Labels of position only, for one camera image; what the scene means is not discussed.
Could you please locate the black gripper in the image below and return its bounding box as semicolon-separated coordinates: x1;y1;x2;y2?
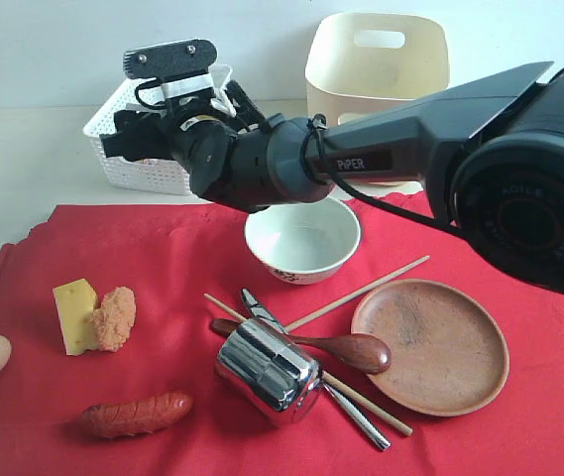
100;98;257;172

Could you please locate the orange fried chicken nugget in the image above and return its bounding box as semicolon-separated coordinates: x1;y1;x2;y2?
90;287;136;352

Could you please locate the red sausage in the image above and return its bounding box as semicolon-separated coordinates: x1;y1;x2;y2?
78;392;193;439

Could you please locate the blue white milk carton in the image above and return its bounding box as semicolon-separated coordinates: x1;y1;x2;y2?
137;159;164;167

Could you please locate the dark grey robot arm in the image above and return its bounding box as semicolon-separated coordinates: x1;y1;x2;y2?
101;62;564;295

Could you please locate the white perforated plastic basket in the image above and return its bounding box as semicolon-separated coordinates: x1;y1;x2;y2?
82;62;234;196

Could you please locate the white ceramic bowl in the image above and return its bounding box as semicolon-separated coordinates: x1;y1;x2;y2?
244;197;362;286

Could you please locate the steel table knife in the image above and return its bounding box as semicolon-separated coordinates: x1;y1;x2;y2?
241;288;391;451

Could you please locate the red table cloth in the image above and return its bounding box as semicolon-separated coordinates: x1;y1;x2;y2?
0;200;564;475

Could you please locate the cream plastic bin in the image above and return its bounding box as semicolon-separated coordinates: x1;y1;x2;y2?
304;13;450;127

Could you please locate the upper wooden chopstick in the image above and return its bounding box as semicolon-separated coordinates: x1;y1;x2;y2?
285;255;430;331

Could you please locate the wooden chopstick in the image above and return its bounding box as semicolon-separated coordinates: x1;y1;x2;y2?
285;255;430;331
204;294;413;436

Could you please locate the shiny steel cup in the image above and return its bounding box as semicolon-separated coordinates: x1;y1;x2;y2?
210;318;322;426

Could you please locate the brown wooden spoon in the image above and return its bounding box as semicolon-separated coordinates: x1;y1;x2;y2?
210;318;391;375

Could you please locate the lower wooden chopstick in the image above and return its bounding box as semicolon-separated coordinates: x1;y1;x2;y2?
204;294;413;436

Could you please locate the brown wooden plate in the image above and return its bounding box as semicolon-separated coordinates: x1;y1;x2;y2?
351;279;509;417

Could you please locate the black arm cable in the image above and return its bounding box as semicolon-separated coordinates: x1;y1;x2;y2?
134;78;466;239

